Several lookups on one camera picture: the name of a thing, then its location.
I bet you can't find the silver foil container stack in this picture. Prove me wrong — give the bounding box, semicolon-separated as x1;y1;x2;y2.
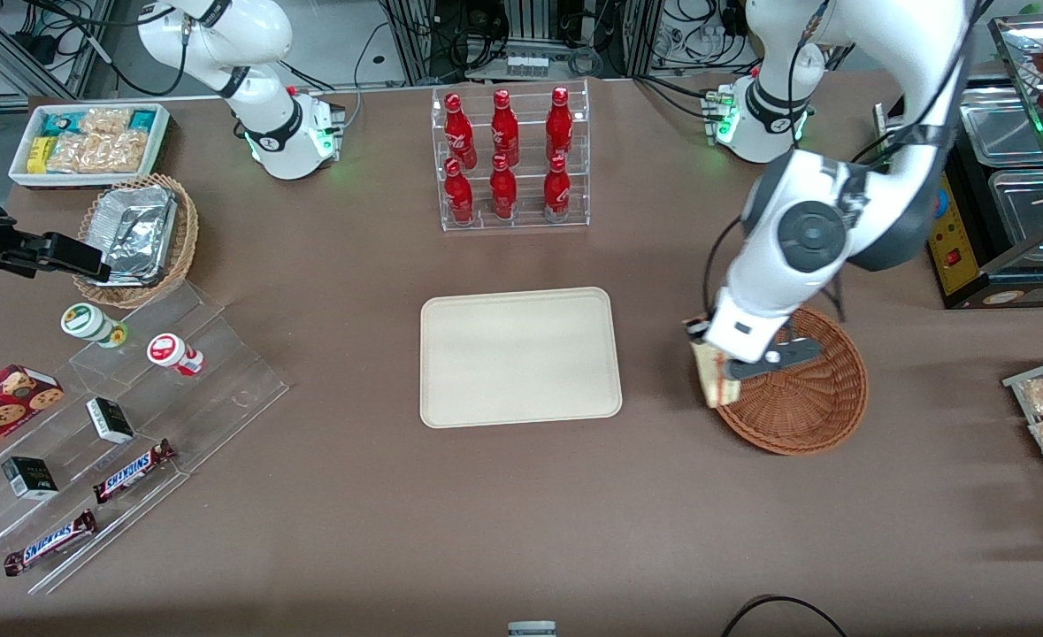
88;184;179;288

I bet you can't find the steel warmer pan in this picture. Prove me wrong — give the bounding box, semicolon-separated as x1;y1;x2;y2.
988;168;1043;266
959;87;1043;169

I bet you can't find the large clear snack bag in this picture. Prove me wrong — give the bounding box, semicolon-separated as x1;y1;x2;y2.
48;131;150;175

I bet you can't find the green lidded sunflower cup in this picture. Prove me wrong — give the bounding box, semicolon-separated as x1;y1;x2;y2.
60;303;129;349

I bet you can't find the clear acrylic stepped shelf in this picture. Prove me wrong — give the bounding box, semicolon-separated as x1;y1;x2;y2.
0;281;290;595

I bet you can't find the white plastic snack bin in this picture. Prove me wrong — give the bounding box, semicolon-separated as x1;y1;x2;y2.
8;103;173;190

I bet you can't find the Snickers chocolate bar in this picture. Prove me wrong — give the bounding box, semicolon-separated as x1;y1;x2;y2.
92;439;177;505
3;509;99;578

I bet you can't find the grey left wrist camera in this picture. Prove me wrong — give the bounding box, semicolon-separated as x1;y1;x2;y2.
723;338;824;383

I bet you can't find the white power strip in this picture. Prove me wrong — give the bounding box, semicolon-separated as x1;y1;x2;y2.
503;51;575;79

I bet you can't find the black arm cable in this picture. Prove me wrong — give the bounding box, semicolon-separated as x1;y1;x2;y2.
702;217;748;319

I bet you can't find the clear acrylic bottle rack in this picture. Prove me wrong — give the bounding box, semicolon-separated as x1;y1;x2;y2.
431;78;591;233

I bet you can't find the black box white label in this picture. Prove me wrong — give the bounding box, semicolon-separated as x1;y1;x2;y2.
85;396;136;445

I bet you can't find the black food warmer cabinet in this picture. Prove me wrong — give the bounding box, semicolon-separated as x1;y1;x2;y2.
924;16;1043;311

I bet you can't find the cream plastic serving tray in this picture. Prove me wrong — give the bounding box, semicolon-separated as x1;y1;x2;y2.
419;286;623;430

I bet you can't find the red cola bottle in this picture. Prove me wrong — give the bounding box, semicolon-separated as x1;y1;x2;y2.
489;88;520;167
489;154;518;220
443;157;475;224
546;86;574;162
443;92;479;171
543;154;571;222

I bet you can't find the dark brown wicker basket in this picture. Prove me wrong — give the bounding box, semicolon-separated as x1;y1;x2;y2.
714;305;869;457

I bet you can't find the black box gold face print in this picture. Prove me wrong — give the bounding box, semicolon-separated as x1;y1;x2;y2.
1;456;60;502

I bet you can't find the triangle sandwich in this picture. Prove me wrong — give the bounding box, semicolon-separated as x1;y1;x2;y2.
687;336;743;410

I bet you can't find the red lidded yogurt cup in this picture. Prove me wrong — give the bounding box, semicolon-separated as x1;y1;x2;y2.
146;333;205;378

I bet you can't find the black floor cable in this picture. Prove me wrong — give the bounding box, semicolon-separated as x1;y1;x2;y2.
720;595;849;637

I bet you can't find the light wicker basket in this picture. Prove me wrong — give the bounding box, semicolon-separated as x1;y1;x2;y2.
73;173;200;310

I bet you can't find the small clear snack bag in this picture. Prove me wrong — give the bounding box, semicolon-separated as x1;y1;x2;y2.
79;108;133;135

